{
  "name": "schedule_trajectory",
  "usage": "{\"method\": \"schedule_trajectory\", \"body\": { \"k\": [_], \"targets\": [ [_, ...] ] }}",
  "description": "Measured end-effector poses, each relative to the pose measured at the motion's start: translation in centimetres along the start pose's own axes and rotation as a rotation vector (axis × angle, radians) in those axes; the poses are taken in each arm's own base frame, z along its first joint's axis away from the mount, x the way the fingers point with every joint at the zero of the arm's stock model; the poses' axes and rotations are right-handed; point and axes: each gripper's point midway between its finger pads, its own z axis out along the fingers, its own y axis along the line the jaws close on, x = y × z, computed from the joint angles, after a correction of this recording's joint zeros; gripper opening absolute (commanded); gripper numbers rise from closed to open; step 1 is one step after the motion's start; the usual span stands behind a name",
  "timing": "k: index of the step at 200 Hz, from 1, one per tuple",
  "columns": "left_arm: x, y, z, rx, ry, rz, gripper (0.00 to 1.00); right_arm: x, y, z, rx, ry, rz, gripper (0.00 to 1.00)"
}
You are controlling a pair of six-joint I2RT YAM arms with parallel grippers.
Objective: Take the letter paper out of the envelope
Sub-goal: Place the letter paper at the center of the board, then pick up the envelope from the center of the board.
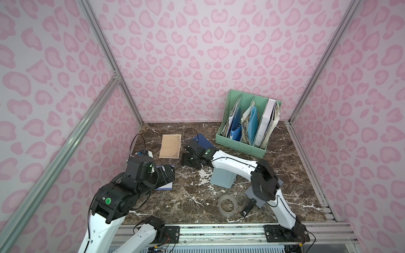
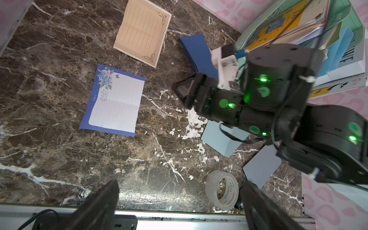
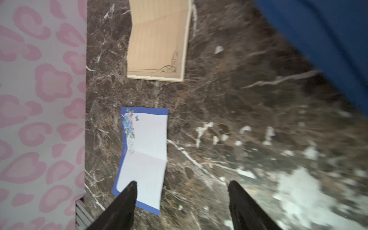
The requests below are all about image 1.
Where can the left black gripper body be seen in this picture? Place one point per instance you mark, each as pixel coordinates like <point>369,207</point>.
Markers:
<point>167,174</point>

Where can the light blue envelope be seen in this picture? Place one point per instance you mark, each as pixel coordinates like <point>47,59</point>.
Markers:
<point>223,178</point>

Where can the white letter paper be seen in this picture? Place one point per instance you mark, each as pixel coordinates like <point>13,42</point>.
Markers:
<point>166,186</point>

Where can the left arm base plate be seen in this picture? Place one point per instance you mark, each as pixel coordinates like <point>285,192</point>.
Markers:
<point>148,234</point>

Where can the blue folder in organizer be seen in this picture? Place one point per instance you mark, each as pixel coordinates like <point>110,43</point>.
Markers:
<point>252,125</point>

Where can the small black stapler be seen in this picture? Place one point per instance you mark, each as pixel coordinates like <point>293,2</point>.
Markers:
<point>248,208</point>

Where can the green file organizer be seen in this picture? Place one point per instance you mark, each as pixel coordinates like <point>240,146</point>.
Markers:
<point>233,130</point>

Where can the aluminium rail front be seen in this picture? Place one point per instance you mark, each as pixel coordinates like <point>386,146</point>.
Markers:
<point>260,234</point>

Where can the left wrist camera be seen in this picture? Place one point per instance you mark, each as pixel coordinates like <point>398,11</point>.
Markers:
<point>144,153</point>

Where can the grey envelope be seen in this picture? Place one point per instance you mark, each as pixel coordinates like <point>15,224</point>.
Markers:
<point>260,203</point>

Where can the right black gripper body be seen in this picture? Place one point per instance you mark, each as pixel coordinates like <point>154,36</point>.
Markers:
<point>191,152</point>

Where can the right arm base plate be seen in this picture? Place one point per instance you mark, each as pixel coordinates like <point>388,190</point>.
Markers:
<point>277,233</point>

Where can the dark blue envelope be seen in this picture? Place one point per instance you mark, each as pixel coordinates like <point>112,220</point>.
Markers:
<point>204,140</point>

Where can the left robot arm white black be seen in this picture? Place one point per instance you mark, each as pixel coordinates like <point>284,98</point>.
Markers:
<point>115,200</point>

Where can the cream letter paper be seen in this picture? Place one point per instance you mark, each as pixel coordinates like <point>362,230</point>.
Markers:
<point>170,147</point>

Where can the clear tape roll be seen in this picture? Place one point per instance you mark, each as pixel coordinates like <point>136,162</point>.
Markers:
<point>227,205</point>

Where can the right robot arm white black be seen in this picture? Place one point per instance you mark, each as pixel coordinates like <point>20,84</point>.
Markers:
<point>265,185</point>

